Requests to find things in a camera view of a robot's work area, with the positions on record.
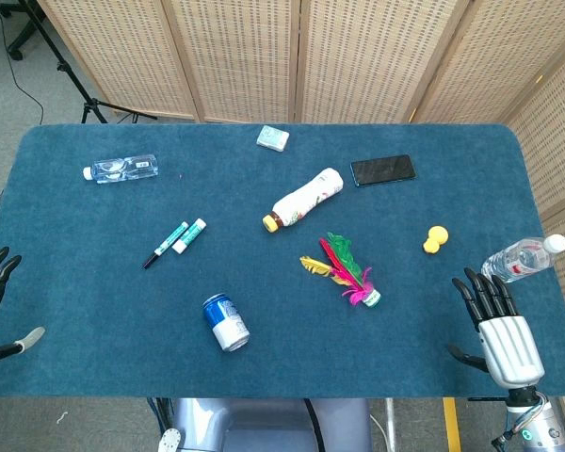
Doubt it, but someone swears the white floral bottle yellow cap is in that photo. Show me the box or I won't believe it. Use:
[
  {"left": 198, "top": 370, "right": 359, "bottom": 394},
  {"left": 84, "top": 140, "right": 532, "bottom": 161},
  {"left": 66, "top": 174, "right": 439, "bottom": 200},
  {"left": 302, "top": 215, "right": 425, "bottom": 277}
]
[{"left": 262, "top": 167, "right": 345, "bottom": 234}]

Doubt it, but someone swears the colourful feather shuttlecock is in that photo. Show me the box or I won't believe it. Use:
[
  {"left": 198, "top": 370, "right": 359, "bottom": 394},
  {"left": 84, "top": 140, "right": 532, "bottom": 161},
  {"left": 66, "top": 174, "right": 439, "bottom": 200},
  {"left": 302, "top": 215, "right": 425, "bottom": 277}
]
[{"left": 299, "top": 232, "right": 382, "bottom": 310}]

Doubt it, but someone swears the clear round water bottle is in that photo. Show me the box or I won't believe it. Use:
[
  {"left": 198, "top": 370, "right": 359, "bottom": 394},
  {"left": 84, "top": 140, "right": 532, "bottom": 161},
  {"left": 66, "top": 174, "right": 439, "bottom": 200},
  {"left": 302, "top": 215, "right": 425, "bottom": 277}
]
[{"left": 480, "top": 234, "right": 565, "bottom": 284}]

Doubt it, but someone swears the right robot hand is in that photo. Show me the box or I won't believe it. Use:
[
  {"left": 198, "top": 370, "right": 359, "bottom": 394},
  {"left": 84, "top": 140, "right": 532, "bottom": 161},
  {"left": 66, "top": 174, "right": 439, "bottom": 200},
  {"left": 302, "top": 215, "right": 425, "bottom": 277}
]
[{"left": 446, "top": 267, "right": 546, "bottom": 389}]

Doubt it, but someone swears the yellow rubber duck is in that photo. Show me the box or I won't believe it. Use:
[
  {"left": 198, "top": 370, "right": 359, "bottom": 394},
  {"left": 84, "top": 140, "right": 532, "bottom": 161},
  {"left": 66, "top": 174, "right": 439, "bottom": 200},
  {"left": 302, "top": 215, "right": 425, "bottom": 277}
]
[{"left": 422, "top": 225, "right": 451, "bottom": 256}]

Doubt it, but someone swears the clear square water bottle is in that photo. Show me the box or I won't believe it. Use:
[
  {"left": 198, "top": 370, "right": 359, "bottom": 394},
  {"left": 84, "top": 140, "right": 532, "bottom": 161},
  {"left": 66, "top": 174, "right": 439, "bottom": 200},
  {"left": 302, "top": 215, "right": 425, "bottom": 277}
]
[{"left": 82, "top": 153, "right": 160, "bottom": 185}]

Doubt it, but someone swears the black smartphone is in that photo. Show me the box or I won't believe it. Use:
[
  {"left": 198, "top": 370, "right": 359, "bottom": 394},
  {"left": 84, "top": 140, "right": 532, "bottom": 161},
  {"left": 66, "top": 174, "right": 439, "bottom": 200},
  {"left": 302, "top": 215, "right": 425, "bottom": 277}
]
[{"left": 350, "top": 153, "right": 417, "bottom": 188}]

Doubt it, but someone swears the blue table mat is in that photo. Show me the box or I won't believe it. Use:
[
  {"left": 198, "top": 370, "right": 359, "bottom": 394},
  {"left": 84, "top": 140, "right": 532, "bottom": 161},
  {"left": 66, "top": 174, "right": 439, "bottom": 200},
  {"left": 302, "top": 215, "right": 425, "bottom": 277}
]
[{"left": 0, "top": 122, "right": 565, "bottom": 399}]

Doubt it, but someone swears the green white marker pen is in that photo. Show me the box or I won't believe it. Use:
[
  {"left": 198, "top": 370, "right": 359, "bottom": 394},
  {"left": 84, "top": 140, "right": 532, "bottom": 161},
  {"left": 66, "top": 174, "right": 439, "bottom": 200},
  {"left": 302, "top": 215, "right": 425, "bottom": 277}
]
[{"left": 142, "top": 220, "right": 190, "bottom": 270}]

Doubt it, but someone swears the black tripod stand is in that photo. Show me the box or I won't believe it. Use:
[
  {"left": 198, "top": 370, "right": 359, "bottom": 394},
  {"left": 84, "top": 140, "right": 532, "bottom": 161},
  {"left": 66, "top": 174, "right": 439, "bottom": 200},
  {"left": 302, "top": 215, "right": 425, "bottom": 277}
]
[{"left": 20, "top": 0, "right": 158, "bottom": 124}]

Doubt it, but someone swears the yellow floor tape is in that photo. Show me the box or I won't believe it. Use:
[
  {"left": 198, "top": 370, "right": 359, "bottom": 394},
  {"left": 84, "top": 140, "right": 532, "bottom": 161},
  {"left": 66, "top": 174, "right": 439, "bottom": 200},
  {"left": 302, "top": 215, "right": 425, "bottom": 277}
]
[{"left": 442, "top": 397, "right": 462, "bottom": 452}]

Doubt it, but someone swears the grey blue robot torso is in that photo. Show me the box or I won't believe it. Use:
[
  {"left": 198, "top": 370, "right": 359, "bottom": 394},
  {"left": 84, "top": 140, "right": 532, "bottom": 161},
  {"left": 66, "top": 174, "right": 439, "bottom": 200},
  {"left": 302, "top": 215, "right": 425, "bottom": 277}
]
[{"left": 157, "top": 397, "right": 374, "bottom": 452}]

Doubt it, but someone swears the small white green box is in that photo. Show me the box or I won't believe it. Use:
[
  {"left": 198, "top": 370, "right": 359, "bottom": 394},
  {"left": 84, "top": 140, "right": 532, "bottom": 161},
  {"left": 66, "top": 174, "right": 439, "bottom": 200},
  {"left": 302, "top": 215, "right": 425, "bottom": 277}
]
[{"left": 256, "top": 124, "right": 291, "bottom": 153}]

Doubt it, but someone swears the black floor cable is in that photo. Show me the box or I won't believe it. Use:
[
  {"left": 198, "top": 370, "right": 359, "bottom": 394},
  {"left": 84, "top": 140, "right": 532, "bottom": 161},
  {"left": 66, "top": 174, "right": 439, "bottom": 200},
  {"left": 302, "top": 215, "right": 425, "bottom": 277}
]
[{"left": 0, "top": 0, "right": 45, "bottom": 126}]

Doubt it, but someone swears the blue and white can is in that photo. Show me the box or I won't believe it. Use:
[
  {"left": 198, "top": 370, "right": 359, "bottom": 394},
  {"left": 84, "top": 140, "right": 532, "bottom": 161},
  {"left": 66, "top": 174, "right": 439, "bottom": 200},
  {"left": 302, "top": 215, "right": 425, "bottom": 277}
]
[{"left": 202, "top": 293, "right": 250, "bottom": 353}]

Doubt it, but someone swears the green white glue stick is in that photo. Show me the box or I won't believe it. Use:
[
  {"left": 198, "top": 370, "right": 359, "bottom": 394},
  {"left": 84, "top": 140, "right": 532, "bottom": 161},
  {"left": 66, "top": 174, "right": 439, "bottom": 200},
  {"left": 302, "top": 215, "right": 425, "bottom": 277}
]
[{"left": 171, "top": 218, "right": 207, "bottom": 255}]

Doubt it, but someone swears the black office chair base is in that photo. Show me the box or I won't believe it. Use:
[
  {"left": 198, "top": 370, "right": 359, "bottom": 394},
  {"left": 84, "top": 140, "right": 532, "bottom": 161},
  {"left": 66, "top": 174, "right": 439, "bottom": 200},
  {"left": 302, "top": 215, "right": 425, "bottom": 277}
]
[{"left": 7, "top": 0, "right": 46, "bottom": 61}]

